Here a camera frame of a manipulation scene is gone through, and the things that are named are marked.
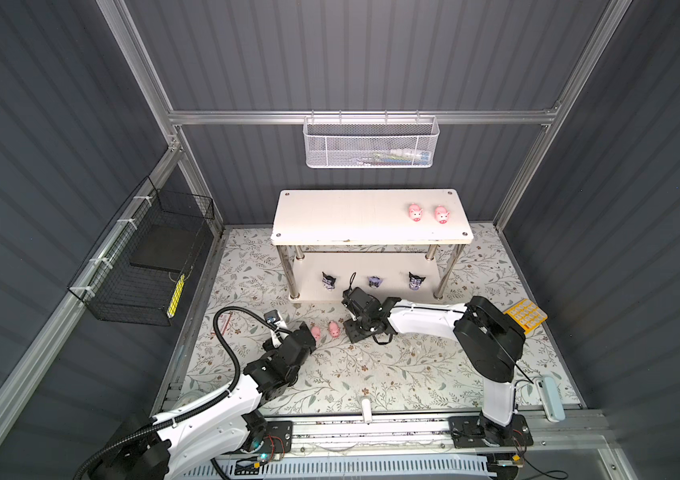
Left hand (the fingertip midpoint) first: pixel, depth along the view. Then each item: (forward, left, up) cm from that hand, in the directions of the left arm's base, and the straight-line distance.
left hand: (296, 330), depth 84 cm
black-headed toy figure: (+14, -10, +3) cm, 17 cm away
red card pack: (+8, +24, -7) cm, 26 cm away
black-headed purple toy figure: (+14, -24, +2) cm, 28 cm away
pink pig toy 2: (+2, -5, -6) cm, 9 cm away
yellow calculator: (+3, -72, -5) cm, 72 cm away
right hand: (+2, -17, -7) cm, 19 cm away
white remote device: (-22, -66, -3) cm, 69 cm away
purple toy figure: (+12, -37, +4) cm, 39 cm away
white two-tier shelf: (+38, -38, -6) cm, 54 cm away
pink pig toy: (+3, -11, -6) cm, 13 cm away
